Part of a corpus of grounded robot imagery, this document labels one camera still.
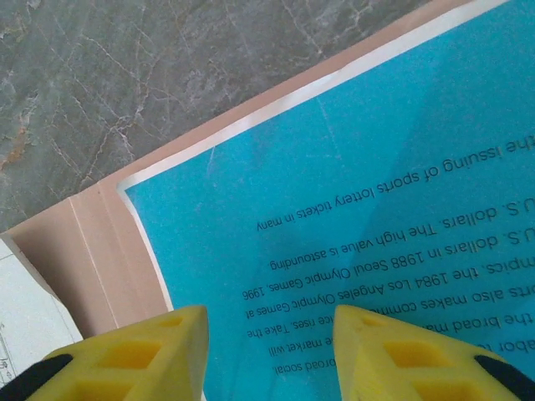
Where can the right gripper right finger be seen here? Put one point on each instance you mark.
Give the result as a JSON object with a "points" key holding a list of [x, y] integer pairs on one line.
{"points": [[418, 367]]}

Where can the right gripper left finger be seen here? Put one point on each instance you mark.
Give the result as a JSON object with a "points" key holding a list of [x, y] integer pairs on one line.
{"points": [[138, 363]]}

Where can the pink paper folder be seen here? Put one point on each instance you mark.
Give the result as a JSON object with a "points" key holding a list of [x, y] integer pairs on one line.
{"points": [[104, 250]]}

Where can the white printed paper sheet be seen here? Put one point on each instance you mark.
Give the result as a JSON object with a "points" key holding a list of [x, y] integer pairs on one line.
{"points": [[25, 301]]}

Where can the blue printed paper sheet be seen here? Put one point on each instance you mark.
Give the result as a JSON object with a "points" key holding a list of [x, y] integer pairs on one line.
{"points": [[334, 146]]}

